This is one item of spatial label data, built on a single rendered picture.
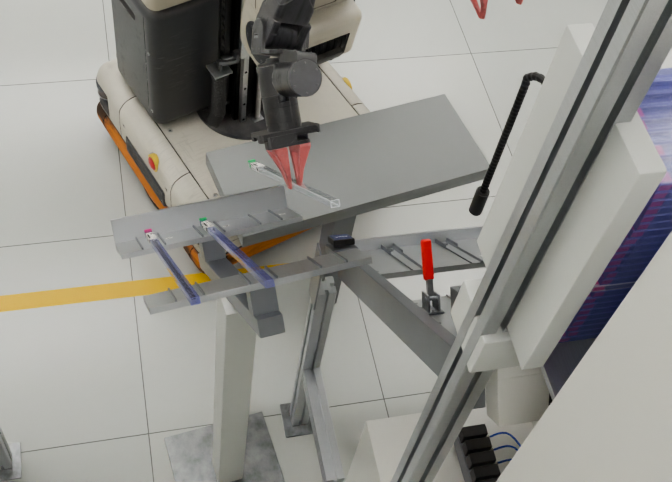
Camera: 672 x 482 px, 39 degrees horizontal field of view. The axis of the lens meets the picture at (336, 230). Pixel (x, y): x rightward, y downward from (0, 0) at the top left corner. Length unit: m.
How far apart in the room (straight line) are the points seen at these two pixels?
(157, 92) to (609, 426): 1.80
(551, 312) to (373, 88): 2.28
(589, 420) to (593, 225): 0.19
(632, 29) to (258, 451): 1.85
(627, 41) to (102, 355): 2.01
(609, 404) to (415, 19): 2.64
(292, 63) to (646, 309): 0.82
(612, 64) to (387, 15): 2.70
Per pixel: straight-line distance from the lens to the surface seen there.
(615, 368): 0.84
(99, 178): 2.85
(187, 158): 2.52
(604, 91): 0.73
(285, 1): 1.49
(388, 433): 1.78
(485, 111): 3.15
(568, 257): 0.86
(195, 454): 2.39
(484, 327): 1.00
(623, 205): 0.77
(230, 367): 1.81
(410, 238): 1.87
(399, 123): 2.23
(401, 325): 1.45
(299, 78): 1.46
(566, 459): 0.97
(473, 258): 1.75
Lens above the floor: 2.23
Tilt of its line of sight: 54 degrees down
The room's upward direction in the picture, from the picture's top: 11 degrees clockwise
